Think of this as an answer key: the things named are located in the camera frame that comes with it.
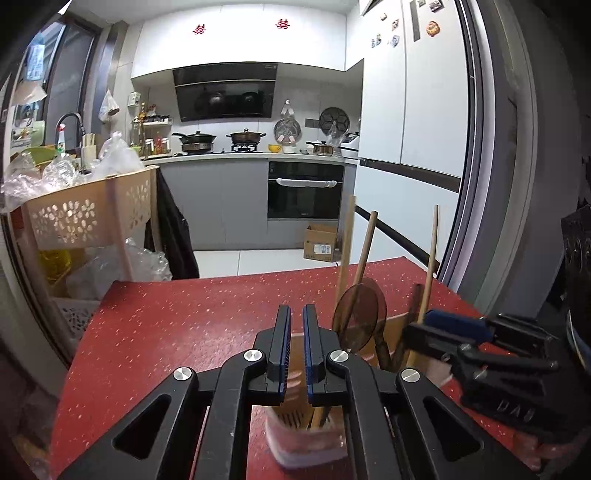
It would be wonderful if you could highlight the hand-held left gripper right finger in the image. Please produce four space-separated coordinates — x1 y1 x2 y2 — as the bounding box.
302 304 539 480

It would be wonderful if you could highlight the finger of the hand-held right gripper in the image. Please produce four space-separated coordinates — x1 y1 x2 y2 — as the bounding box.
424 308 558 355
403 321 560 374

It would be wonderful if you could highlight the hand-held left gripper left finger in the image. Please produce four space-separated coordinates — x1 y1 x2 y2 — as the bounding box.
58 304 294 480

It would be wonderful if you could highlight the beige plastic utensil holder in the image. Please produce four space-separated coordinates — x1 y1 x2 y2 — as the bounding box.
264 311 446 468

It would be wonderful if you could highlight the person's right hand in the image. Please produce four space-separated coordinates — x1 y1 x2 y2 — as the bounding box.
524 434 587 467

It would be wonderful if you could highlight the cardboard box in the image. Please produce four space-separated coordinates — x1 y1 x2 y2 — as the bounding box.
302 223 340 264

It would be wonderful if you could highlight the black built-in oven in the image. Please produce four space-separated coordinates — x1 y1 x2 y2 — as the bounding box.
267 159 346 221

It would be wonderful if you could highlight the black hanging jacket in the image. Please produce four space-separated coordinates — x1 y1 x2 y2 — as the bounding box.
144 167 200 280

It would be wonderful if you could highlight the grey kitchen base cabinet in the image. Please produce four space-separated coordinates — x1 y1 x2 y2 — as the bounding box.
157 154 269 252

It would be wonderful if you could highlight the beige flower-cutout storage cart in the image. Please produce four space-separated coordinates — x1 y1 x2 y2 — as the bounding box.
9 165 160 342

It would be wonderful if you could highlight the white refrigerator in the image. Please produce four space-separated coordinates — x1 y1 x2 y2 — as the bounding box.
355 0 476 282

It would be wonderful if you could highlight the round metal steamer rack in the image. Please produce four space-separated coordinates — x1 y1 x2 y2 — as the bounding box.
273 117 302 145

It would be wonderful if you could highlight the round dark divided plate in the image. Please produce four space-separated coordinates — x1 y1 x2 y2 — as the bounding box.
320 106 350 134

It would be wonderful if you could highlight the black wok with lid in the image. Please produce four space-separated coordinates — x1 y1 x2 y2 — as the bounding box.
172 130 218 153

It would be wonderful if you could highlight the yellow bag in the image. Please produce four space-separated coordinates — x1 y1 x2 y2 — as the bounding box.
37 249 86 296

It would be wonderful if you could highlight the spice rack with bottles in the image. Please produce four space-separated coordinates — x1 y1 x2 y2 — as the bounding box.
130 104 174 157

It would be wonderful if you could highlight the upright clear plastic bag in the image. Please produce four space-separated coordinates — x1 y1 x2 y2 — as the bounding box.
90 131 146 182

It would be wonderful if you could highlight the black range hood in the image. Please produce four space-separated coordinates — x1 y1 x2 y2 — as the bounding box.
172 62 279 123

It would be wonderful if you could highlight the group of fridge magnets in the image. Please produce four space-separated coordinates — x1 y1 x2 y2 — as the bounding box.
369 0 441 49

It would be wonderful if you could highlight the crumpled clear plastic bag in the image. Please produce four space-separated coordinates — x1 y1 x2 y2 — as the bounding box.
0 152 93 213

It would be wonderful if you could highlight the white hanging plastic bag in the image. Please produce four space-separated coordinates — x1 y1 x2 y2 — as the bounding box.
98 89 122 123

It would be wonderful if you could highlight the black kitchen faucet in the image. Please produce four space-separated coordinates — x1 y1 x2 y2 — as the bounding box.
55 112 85 153

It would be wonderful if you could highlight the white upper cabinet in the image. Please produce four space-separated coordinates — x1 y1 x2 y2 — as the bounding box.
130 0 365 86

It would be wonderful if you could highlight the green plastic basin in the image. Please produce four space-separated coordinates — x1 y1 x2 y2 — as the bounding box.
11 120 61 162

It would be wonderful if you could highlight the blue and white hanging cloth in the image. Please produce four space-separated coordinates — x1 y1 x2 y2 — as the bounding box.
14 41 49 104

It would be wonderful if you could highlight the white oven handle cover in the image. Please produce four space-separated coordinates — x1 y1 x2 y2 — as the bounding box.
276 178 335 189

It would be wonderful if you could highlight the brown two-handled pot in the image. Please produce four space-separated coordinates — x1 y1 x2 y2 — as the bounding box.
226 128 267 151

